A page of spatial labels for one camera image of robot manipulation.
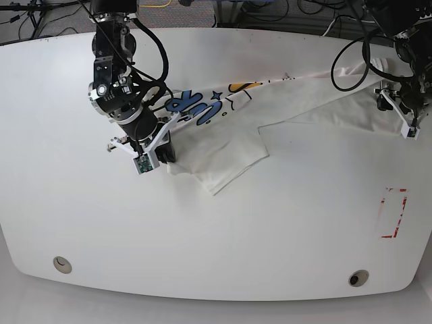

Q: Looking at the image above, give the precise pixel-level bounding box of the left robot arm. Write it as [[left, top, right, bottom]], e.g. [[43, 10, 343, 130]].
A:
[[364, 1, 431, 131]]

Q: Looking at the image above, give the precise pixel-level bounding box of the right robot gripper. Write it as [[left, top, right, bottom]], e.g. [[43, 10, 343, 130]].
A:
[[106, 107, 182, 163]]

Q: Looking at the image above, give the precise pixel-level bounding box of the yellow cable on floor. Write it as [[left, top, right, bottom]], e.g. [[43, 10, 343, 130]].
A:
[[138, 0, 173, 9]]

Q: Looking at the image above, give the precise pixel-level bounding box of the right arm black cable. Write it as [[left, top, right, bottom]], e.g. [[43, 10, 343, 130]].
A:
[[131, 18, 175, 112]]

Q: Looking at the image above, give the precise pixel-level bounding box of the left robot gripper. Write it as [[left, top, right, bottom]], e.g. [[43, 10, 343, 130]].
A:
[[374, 81, 431, 129]]

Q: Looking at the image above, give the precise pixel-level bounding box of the left table cable grommet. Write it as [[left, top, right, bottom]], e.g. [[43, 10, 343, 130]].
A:
[[53, 256, 72, 274]]

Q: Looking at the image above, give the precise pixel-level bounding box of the white printed T-shirt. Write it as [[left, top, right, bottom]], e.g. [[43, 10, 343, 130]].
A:
[[157, 63, 402, 195]]

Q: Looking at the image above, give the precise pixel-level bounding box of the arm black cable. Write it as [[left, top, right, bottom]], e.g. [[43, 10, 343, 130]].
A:
[[330, 0, 419, 92], [131, 18, 175, 112]]

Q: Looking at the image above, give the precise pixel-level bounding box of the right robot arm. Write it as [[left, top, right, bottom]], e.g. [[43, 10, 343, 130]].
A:
[[88, 1, 176, 163]]

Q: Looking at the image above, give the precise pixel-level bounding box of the white cable on floor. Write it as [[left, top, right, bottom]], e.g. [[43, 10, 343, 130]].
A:
[[321, 17, 338, 37]]

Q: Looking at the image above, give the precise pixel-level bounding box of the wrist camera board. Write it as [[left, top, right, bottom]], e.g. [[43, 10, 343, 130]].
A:
[[133, 151, 160, 174], [400, 123, 420, 140]]

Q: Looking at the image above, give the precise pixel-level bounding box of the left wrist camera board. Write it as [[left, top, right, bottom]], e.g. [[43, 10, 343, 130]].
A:
[[400, 123, 420, 140]]

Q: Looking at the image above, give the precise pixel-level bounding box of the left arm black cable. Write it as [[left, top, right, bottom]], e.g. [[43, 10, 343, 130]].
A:
[[330, 0, 419, 92]]

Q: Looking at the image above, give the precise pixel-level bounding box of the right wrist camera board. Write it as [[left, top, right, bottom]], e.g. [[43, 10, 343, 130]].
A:
[[133, 151, 160, 174]]

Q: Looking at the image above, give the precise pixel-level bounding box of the table cable grommet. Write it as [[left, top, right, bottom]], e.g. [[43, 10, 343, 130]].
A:
[[53, 256, 72, 274], [348, 270, 369, 288]]

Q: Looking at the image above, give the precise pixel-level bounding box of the red tape rectangle marking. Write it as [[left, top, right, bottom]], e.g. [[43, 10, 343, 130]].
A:
[[377, 188, 409, 239]]

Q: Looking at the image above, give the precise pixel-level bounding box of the right table cable grommet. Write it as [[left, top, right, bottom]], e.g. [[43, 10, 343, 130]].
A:
[[348, 270, 369, 288]]

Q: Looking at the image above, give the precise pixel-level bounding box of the black tripod stand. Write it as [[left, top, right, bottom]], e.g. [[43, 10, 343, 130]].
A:
[[1, 1, 90, 46]]

